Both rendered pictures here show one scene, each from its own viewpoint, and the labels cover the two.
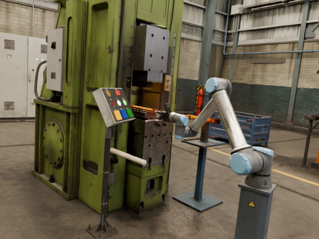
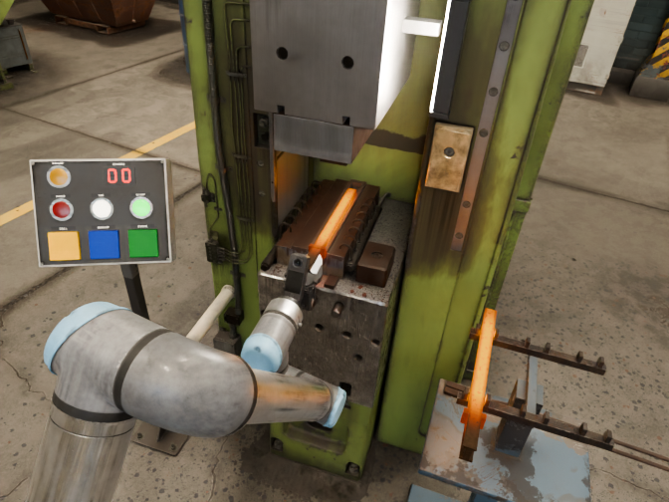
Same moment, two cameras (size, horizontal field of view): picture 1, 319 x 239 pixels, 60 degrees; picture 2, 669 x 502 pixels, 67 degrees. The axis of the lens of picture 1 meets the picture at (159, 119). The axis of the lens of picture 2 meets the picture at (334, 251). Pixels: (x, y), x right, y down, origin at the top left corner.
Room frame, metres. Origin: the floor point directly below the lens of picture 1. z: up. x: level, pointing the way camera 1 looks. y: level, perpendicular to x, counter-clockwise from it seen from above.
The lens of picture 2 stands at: (2.13, -0.95, 1.82)
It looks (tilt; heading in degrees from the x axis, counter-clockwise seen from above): 36 degrees down; 62
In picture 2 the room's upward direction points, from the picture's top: 4 degrees clockwise
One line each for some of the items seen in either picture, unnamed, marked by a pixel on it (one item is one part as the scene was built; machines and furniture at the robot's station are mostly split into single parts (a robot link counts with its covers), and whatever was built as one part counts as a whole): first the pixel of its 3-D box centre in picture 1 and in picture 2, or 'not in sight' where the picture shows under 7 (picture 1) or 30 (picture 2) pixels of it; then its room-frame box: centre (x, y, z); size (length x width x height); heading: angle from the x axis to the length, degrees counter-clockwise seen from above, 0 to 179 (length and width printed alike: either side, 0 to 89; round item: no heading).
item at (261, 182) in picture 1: (258, 178); not in sight; (1.92, -0.75, 0.65); 0.19 x 0.19 x 0.10
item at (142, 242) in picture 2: (128, 113); (143, 243); (2.19, 0.25, 1.01); 0.07 x 0.05 x 0.07; 161
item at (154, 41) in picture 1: (145, 50); (360, 11); (2.78, 0.20, 1.56); 0.42 x 0.39 x 0.40; 46
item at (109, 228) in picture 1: (102, 225); (165, 420); (2.14, 0.40, 0.05); 0.22 x 0.22 x 0.09; 46
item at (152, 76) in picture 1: (140, 76); (338, 109); (2.75, 0.23, 1.32); 0.42 x 0.20 x 0.10; 46
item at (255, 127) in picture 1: (238, 127); not in sight; (6.38, -1.87, 0.36); 1.20 x 0.80 x 0.72; 42
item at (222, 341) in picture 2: (110, 178); (228, 344); (2.42, 0.41, 0.36); 0.09 x 0.07 x 0.12; 136
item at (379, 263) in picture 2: not in sight; (375, 263); (2.77, -0.01, 0.95); 0.12 x 0.08 x 0.06; 46
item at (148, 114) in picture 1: (137, 112); (332, 220); (2.75, 0.23, 0.96); 0.42 x 0.20 x 0.09; 46
